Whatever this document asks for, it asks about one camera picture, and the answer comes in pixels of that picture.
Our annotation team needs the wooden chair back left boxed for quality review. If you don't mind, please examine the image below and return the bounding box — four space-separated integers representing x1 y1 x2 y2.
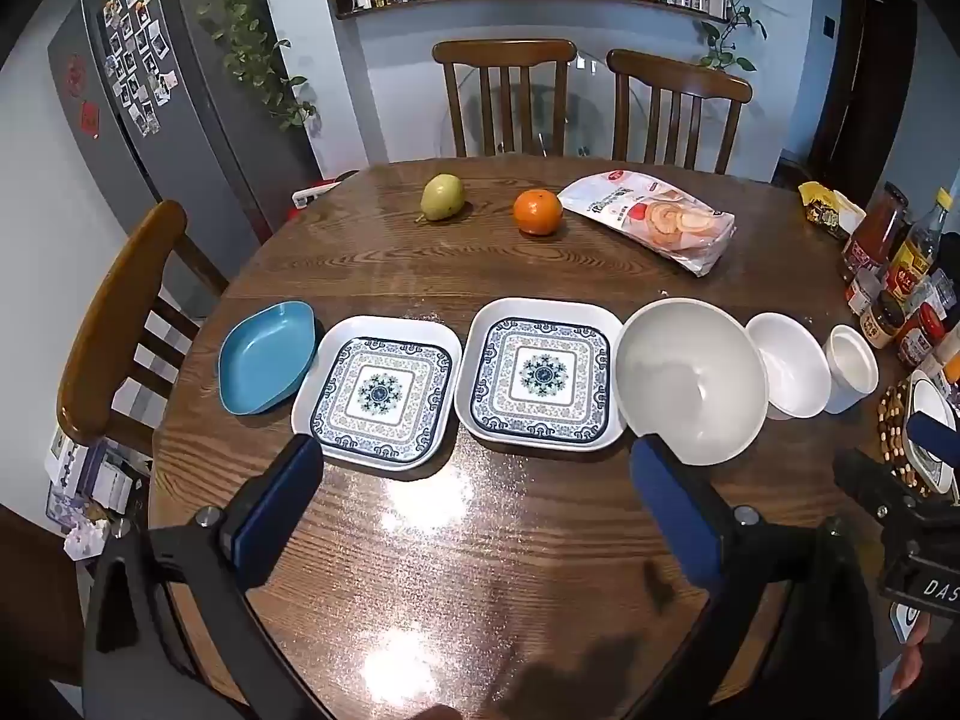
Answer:
431 37 578 158

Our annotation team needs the patterned square plate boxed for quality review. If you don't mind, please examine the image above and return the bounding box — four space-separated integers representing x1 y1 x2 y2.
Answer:
291 316 462 473
454 298 625 454

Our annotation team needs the plant on right shelf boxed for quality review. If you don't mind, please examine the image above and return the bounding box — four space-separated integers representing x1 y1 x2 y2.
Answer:
697 0 768 73

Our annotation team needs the green pear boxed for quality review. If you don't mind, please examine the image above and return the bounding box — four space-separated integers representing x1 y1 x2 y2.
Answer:
416 172 466 224

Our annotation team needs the yellow-cap oil bottle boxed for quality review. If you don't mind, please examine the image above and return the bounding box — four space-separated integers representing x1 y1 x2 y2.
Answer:
885 187 953 304

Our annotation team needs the blue oval dish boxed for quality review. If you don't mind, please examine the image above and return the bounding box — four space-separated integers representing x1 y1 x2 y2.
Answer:
217 301 317 416

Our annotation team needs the wooden chair back right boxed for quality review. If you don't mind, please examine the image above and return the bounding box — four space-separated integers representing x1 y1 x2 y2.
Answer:
605 49 754 174

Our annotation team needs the red-lid chili jar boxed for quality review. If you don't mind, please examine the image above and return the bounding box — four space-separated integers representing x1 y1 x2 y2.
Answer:
895 302 946 367

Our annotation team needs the wooden chair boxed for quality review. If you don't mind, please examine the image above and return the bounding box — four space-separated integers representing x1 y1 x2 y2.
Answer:
57 200 228 457
605 49 754 174
431 37 578 158

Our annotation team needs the grey refrigerator with magnets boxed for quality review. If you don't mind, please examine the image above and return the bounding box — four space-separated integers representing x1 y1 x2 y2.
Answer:
47 0 319 257

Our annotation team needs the hanging green vine plant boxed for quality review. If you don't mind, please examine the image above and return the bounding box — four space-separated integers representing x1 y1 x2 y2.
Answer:
194 0 316 130

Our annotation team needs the orange tangerine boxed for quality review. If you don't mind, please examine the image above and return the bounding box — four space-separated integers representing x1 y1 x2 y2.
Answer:
512 188 563 238

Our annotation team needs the medium white bowl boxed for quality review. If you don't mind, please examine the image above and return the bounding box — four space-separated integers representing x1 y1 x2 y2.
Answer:
745 312 832 421

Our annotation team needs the small white ramekin cup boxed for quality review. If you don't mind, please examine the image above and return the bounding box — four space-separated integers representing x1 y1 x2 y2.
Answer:
822 325 878 415

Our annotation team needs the white snack bag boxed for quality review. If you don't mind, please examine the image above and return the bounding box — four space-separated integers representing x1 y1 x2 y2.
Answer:
558 169 736 278

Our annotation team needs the dark-lid brown jar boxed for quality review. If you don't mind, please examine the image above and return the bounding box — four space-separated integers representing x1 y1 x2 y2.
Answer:
859 289 905 349

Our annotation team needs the large grey-white bowl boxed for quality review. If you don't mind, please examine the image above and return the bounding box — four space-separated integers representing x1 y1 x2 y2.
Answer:
612 298 768 466

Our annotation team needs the person's right hand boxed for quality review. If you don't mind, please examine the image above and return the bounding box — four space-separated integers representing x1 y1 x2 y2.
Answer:
892 613 931 695

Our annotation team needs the wooden chair left side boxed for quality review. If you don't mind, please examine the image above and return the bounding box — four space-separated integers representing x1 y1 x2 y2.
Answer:
57 200 228 457

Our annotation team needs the dark door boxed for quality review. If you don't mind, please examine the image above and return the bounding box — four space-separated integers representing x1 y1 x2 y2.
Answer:
807 0 918 206

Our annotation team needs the beaded wooden trivet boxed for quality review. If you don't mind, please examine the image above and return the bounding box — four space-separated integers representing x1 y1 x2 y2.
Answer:
877 380 935 499

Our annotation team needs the white plate on trivet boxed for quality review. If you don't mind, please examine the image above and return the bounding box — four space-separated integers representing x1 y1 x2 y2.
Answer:
903 372 958 499

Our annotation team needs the small white-lid jar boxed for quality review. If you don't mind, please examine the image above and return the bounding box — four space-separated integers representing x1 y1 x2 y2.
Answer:
844 268 882 317

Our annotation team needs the yellow snack packet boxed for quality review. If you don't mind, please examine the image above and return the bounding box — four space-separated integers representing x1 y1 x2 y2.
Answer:
797 181 866 241

